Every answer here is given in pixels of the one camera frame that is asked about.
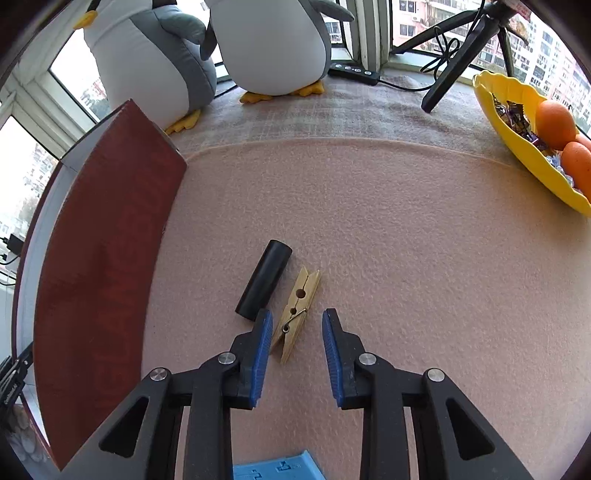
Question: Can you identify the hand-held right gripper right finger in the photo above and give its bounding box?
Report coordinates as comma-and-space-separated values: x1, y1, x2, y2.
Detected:
322, 308, 536, 480

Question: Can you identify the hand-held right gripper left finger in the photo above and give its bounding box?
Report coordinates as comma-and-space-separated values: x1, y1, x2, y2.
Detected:
60, 308, 274, 480

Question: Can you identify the wooden clothespin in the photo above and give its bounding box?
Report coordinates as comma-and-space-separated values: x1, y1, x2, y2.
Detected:
269, 267, 322, 364

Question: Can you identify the black plastic cylinder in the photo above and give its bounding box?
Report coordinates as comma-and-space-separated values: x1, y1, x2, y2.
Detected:
235, 239, 293, 320

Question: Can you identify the red cardboard box white inside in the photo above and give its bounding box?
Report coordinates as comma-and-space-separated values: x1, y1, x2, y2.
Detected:
10, 98, 188, 472

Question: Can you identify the blue plastic box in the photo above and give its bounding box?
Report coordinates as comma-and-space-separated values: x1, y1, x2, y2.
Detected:
232, 450, 326, 480

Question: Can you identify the pink fleece blanket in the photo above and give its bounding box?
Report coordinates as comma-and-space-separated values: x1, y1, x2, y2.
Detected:
139, 136, 591, 480

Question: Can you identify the grey checked mat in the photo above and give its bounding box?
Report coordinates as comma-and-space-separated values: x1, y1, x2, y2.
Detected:
171, 65, 513, 162

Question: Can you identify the black power strip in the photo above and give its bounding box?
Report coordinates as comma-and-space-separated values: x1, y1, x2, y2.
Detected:
328, 62, 382, 87

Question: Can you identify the yellow fruit bowl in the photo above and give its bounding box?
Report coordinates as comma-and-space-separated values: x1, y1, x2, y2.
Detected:
472, 70, 591, 214

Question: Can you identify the pile of wrapped candies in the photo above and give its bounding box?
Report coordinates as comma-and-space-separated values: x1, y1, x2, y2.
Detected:
494, 95, 591, 195

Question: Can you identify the small penguin plush toy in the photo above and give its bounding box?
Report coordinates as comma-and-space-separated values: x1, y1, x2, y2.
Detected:
202, 0, 356, 104

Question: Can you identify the orange fruit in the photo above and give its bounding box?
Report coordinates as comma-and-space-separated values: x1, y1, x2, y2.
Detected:
536, 100, 578, 151
561, 141, 591, 197

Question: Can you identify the large penguin plush toy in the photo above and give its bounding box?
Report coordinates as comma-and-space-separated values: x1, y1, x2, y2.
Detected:
74, 0, 219, 136

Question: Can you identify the black tripod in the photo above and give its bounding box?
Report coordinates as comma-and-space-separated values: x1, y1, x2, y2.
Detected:
392, 0, 532, 114

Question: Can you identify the black ring light cable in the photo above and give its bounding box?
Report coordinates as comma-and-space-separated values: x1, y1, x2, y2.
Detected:
379, 25, 465, 92

